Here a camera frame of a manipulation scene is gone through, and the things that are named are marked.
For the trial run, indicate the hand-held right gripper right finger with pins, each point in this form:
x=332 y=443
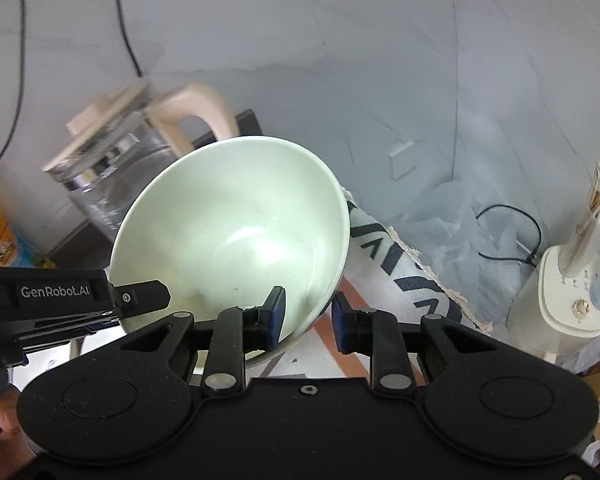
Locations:
x=338 y=324

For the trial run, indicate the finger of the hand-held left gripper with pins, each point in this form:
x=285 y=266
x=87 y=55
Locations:
x=145 y=299

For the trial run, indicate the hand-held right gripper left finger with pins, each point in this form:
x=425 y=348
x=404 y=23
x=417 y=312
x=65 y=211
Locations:
x=276 y=316

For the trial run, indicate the white ceramic bowl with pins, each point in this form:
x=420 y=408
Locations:
x=230 y=230

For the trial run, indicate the person's left hand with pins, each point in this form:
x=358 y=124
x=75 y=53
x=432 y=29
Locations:
x=6 y=412

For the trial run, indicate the patterned table mat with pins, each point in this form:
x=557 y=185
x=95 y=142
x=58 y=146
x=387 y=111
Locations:
x=405 y=280

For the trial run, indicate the orange juice bottle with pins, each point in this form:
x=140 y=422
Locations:
x=0 y=237

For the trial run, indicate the white plastic sheet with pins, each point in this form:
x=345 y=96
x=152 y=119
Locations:
x=455 y=220

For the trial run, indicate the cream white appliance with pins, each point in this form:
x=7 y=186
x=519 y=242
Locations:
x=560 y=305

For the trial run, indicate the white paper packets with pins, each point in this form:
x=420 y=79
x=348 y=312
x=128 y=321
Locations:
x=597 y=210

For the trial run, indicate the white wall socket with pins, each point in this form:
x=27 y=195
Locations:
x=402 y=160

